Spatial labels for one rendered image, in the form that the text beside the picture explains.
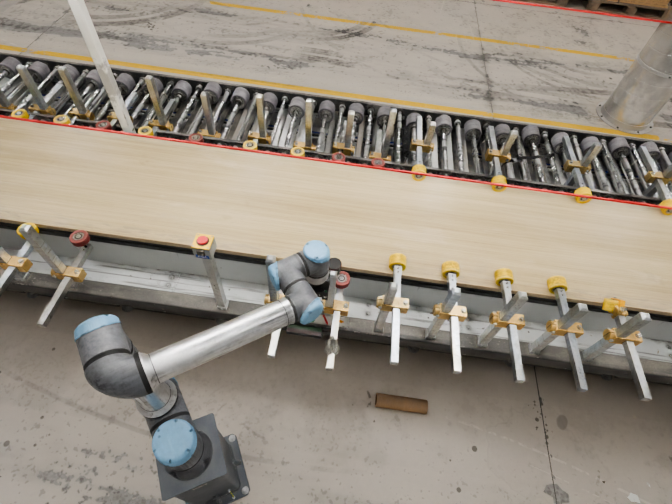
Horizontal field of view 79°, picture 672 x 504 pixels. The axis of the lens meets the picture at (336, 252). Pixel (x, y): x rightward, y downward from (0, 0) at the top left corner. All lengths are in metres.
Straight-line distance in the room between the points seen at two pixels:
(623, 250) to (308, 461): 2.01
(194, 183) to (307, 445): 1.57
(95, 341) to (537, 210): 2.14
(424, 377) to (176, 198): 1.80
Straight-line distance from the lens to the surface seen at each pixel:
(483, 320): 2.30
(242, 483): 2.52
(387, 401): 2.56
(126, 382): 1.21
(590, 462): 3.02
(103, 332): 1.28
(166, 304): 2.15
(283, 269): 1.35
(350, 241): 2.02
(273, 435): 2.56
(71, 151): 2.73
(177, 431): 1.73
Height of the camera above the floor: 2.50
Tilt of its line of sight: 54 degrees down
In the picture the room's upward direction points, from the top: 7 degrees clockwise
